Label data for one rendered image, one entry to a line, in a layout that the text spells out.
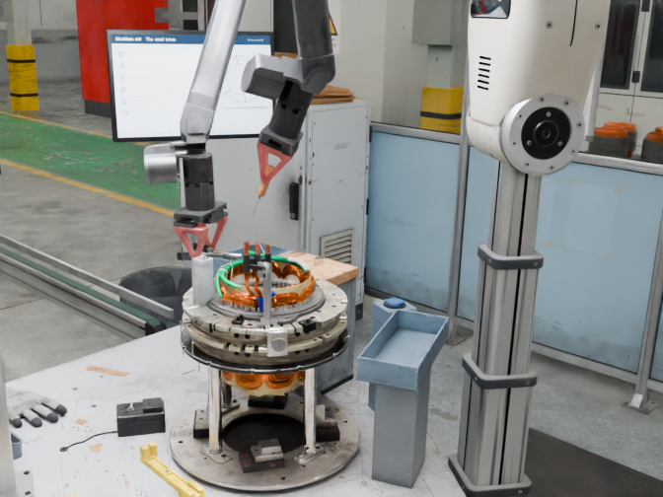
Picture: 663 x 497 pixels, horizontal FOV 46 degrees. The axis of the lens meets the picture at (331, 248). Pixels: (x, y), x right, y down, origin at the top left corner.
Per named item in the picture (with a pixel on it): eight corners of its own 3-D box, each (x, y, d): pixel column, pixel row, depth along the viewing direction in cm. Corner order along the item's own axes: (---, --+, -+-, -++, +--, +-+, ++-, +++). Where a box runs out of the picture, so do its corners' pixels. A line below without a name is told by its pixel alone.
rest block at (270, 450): (251, 451, 150) (251, 441, 149) (277, 447, 152) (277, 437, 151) (255, 462, 146) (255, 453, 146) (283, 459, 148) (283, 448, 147)
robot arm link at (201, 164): (212, 151, 145) (211, 145, 150) (175, 153, 144) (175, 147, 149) (214, 187, 147) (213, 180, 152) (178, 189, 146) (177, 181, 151)
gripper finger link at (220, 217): (184, 256, 153) (180, 211, 150) (201, 246, 160) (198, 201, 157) (213, 260, 151) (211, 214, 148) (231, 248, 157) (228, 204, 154)
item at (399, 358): (408, 513, 138) (417, 368, 130) (351, 499, 142) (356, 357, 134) (440, 445, 161) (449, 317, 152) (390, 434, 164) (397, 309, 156)
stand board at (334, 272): (240, 276, 179) (240, 266, 178) (295, 258, 193) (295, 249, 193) (305, 298, 167) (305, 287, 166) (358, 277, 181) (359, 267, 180)
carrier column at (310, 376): (300, 456, 151) (301, 358, 145) (308, 451, 153) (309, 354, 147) (310, 461, 150) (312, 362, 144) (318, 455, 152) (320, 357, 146)
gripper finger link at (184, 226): (175, 261, 151) (171, 215, 147) (193, 250, 157) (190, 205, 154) (205, 266, 148) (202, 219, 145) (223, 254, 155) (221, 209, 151)
